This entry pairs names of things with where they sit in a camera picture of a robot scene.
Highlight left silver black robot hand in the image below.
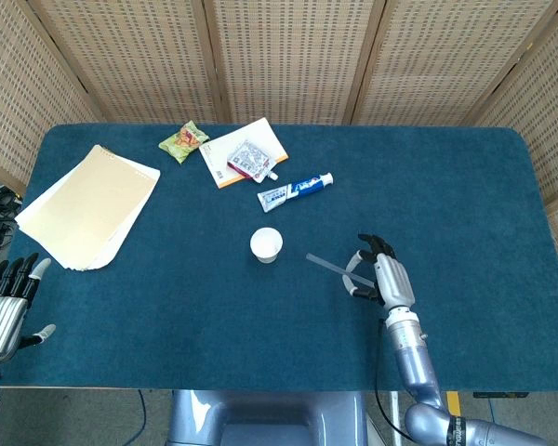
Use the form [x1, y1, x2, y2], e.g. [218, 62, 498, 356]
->
[0, 253, 57, 361]

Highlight black cables and power adapters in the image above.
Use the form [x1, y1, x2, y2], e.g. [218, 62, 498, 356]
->
[0, 183, 22, 259]

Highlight white paper cup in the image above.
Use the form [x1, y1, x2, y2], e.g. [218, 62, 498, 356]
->
[249, 227, 285, 265]

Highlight thin blue cable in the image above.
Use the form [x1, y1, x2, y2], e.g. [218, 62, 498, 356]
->
[137, 389, 149, 440]

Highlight woven bamboo folding screen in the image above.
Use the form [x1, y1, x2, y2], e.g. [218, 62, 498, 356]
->
[0, 0, 558, 284]

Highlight blue white toothpaste tube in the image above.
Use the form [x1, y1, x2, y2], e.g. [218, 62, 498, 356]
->
[257, 172, 335, 214]

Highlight white red spouted pouch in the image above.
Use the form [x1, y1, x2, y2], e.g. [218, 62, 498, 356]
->
[226, 139, 280, 182]

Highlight grey-blue robot torso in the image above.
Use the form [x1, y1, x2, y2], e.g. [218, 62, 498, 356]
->
[166, 388, 370, 446]

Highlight white table leg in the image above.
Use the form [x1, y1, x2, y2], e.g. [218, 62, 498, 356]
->
[388, 390, 404, 446]

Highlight cream paper stack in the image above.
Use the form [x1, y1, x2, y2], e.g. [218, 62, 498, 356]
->
[14, 144, 162, 272]

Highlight black bracket under table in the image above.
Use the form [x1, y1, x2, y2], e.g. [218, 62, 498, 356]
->
[472, 391, 530, 400]

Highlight green snack packet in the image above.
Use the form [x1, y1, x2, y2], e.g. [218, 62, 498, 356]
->
[157, 120, 211, 165]

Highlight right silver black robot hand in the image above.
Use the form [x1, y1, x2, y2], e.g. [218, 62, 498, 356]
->
[341, 232, 418, 311]

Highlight white booklet with orange edge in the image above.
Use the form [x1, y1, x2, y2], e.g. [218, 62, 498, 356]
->
[198, 117, 290, 190]

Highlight blue felt table cover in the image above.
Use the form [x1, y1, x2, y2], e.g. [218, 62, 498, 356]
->
[0, 123, 558, 392]

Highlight transparent plastic straw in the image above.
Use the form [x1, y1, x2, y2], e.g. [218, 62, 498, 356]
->
[305, 253, 376, 288]

